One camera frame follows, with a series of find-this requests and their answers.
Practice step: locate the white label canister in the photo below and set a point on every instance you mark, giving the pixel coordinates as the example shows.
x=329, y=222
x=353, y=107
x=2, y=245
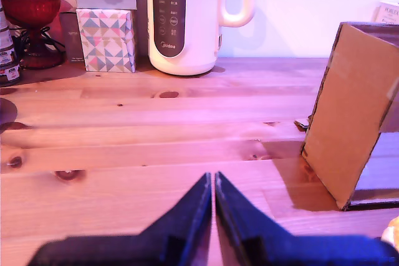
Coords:
x=4, y=29

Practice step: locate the dark brown small box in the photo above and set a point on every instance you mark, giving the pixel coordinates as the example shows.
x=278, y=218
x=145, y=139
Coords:
x=71, y=38

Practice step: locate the white Midea kitchen appliance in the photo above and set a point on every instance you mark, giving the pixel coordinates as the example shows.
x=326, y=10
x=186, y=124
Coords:
x=199, y=29

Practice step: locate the white printed carton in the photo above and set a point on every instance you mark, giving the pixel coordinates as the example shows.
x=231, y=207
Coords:
x=389, y=13

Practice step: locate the triangle pattern box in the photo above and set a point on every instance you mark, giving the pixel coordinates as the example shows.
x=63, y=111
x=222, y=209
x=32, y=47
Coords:
x=106, y=41

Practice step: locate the red glass goblet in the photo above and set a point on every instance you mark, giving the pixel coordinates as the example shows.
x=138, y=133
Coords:
x=31, y=1

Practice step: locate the cardboard dice tower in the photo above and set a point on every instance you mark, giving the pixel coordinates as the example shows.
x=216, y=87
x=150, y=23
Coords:
x=349, y=107

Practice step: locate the yellow and white footbag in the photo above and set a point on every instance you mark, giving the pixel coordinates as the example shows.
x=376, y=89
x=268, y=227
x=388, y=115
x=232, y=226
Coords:
x=393, y=229

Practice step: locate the small dark labelled jar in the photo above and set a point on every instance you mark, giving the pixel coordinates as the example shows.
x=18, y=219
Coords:
x=7, y=57
x=8, y=76

